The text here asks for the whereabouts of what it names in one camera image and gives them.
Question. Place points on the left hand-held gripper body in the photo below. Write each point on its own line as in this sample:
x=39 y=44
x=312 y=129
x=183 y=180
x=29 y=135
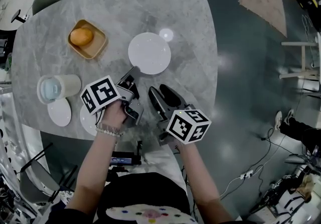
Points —
x=102 y=92

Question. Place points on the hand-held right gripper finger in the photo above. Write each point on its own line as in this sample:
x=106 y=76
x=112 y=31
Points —
x=171 y=97
x=156 y=102

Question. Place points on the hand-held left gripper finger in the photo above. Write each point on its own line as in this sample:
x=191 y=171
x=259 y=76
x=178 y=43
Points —
x=135 y=73
x=135 y=91

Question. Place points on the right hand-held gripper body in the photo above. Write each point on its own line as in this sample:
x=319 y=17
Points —
x=188 y=127

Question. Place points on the white plate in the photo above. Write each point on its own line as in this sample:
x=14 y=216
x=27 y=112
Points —
x=150 y=52
x=59 y=113
x=86 y=122

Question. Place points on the person's right forearm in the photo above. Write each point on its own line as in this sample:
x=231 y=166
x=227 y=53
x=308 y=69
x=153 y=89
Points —
x=198 y=182

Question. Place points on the person's left forearm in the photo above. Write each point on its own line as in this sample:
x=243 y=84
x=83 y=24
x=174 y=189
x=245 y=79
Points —
x=92 y=172

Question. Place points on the person's left hand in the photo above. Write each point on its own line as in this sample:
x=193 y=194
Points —
x=113 y=116

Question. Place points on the white pitcher blue lid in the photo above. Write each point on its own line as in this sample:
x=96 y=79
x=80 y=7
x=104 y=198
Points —
x=70 y=85

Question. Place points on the tan rectangular tray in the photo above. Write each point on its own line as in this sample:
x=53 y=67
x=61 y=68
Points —
x=96 y=47

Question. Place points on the orange bread roll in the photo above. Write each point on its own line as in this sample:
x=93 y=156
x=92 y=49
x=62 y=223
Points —
x=81 y=37

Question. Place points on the black waist-mounted device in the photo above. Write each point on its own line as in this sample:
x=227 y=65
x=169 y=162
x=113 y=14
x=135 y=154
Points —
x=123 y=160

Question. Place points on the white power strip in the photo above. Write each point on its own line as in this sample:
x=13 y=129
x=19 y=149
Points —
x=247 y=174

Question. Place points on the person's black patched top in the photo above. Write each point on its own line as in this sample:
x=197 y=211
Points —
x=140 y=187

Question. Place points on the green black bag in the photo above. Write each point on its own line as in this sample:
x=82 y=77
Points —
x=9 y=62

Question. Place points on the grey black folding chair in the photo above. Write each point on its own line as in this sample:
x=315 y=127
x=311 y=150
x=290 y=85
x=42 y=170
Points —
x=37 y=180

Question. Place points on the blue stool floral seat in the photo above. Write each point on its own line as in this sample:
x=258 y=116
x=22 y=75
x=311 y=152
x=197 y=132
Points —
x=65 y=196

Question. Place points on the white side table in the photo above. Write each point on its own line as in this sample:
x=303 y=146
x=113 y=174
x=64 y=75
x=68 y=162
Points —
x=296 y=43

